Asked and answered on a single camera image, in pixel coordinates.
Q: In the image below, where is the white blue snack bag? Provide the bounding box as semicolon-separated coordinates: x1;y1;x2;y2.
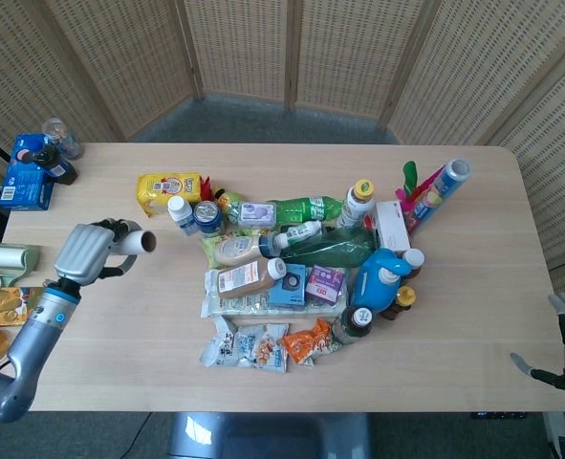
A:
199;315;291;373

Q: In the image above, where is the orange snack bag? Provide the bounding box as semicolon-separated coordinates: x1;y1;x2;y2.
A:
281;317;335;368

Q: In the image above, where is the yellow green snack bag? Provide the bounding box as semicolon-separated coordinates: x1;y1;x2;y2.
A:
214;188;248;214

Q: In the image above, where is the light green snack bag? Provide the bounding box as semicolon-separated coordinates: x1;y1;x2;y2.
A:
199;229;264;270

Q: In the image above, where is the blue tin can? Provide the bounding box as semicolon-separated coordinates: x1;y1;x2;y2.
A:
192;200;226;236

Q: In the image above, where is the thin black floor cable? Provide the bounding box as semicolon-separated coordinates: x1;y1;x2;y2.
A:
118;412;154;459

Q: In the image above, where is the blue detergent bottle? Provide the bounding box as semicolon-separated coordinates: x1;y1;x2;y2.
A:
348;247;412;317

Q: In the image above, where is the blue cookie box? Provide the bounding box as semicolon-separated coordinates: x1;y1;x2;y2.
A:
0;133;56;211

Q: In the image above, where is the blue cylindrical tube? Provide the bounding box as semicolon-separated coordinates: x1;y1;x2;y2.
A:
408;157;472;230

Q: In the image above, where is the purple box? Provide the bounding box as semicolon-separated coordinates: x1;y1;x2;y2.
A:
304;264;348;306

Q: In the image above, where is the black table control panel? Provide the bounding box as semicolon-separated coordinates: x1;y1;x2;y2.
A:
470;409;536;421

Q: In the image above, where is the woven folding screen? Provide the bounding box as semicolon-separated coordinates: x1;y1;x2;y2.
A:
0;0;565;336

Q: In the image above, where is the clear white flat package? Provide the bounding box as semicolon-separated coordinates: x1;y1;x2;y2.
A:
200;268;353;320

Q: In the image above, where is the white pill bottle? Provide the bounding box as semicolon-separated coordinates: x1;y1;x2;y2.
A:
167;195;198;237

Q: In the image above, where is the black dark bottle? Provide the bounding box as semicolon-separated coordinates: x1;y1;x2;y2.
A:
31;145;79;186

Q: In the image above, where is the brown bottle white cap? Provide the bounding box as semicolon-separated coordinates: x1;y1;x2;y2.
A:
399;248;426;281

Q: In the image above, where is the small white green bottle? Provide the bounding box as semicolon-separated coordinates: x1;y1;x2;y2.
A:
274;220;322;248

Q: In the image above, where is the white red box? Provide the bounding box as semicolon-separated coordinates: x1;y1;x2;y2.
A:
372;200;413;252

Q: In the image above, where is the green pink feather shuttlecock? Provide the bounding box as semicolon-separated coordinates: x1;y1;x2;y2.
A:
395;161;436;211

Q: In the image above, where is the dark green plastic bottle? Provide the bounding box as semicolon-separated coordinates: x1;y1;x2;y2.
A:
279;227;378;269

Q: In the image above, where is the white cylinder roll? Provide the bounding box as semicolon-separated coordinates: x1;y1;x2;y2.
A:
118;229;158;254

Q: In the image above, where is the dark drink bottle red label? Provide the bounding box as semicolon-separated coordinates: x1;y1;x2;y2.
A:
337;305;375;346

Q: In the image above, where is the brown bottle yellow cap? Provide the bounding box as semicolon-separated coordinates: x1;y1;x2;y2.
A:
381;285;418;322

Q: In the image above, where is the gold yellow snack box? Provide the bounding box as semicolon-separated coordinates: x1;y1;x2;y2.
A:
0;285;47;328

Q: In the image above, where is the purple wipes pack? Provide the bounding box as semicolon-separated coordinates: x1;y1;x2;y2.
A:
236;200;279;228

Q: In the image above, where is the green handled lint roller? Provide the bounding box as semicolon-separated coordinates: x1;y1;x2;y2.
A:
0;242;41;288

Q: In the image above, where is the green soda bottle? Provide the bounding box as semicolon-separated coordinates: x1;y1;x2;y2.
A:
267;194;345;226

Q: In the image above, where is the small blue box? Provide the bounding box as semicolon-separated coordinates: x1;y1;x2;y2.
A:
267;262;308;310

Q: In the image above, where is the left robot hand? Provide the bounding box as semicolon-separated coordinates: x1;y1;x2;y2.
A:
54;218;140;288

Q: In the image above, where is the yellow capped tea bottle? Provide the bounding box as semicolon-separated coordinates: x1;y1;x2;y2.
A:
335;179;377;230

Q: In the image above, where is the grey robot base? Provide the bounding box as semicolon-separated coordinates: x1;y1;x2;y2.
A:
166;411;374;459

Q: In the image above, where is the cream bottle blue cap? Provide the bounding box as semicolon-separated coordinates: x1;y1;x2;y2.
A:
213;232;283;268

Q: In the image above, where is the brown drink white cap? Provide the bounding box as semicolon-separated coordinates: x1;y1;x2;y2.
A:
216;256;288;300

